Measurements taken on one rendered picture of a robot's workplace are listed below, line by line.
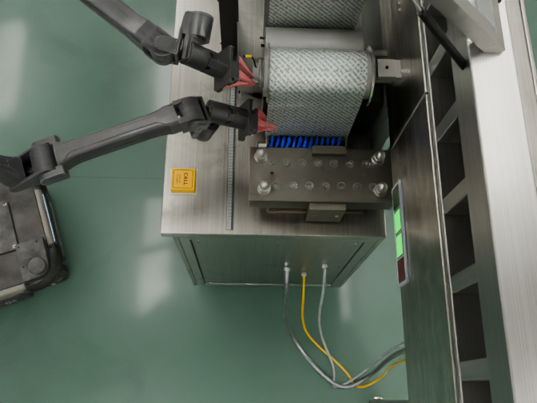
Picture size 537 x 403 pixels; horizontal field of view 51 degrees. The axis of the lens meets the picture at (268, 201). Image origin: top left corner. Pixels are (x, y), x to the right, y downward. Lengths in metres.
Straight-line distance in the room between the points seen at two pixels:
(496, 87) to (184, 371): 1.82
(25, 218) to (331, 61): 1.54
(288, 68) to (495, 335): 0.78
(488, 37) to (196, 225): 0.97
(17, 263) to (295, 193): 1.30
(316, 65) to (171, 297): 1.44
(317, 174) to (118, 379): 1.35
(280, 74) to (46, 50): 1.93
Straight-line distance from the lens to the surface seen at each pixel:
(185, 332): 2.49
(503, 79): 1.05
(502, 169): 0.97
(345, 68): 1.39
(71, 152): 1.45
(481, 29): 1.01
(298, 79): 1.38
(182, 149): 1.73
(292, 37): 1.51
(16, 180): 1.49
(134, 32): 1.35
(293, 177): 1.55
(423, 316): 1.24
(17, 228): 2.49
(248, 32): 1.93
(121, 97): 2.90
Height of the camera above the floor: 2.46
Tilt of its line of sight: 71 degrees down
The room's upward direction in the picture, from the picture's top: 8 degrees clockwise
